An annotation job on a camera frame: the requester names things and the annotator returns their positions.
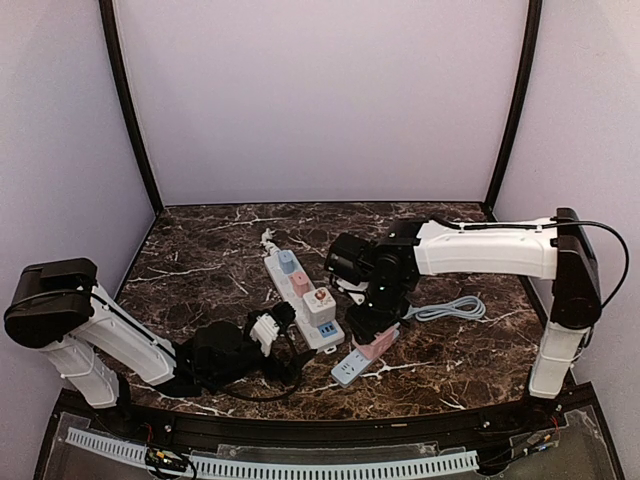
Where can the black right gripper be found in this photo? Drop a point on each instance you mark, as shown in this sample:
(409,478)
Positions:
(365,329)

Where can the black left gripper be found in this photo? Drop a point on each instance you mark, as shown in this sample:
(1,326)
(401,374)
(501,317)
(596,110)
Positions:
(279,361)

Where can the pink cube socket adapter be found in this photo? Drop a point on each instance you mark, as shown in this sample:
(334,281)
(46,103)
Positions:
(379,345)

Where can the white multicolour power strip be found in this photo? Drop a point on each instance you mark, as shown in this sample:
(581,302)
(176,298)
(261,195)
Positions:
(324,339)

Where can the light blue power strip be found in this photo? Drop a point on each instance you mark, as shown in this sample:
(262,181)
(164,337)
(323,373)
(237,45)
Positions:
(467,308)

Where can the white cube socket adapter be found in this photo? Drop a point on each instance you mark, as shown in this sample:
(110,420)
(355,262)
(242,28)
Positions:
(319,307)

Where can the small pink charger plug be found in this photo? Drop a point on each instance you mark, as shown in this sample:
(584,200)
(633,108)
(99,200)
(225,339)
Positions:
(300,283)

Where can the small blue charger plug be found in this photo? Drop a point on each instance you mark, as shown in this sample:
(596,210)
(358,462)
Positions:
(287,261)

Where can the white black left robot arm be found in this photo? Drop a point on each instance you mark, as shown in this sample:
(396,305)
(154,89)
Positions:
(60,310)

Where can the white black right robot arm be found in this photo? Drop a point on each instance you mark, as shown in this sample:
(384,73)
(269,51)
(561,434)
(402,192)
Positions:
(381,275)

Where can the small green circuit board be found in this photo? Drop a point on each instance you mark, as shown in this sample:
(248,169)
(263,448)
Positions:
(165,459)

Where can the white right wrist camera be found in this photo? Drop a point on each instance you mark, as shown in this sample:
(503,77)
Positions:
(355,293)

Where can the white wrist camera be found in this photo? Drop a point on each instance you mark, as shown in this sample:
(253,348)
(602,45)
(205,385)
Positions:
(265,331)
(355,293)

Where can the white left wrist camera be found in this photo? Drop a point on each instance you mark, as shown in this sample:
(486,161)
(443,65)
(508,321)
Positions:
(265,331)

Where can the black front table rail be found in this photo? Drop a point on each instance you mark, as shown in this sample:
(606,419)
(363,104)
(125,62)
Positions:
(484,427)

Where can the white slotted cable duct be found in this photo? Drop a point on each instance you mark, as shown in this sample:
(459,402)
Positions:
(210,467)

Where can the right black frame post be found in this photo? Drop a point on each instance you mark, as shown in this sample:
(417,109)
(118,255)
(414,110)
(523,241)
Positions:
(521,84)

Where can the black frame post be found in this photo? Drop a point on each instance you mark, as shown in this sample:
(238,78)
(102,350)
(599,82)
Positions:
(120,78)
(521,84)

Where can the left black frame post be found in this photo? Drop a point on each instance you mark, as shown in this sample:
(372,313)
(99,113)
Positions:
(120,78)

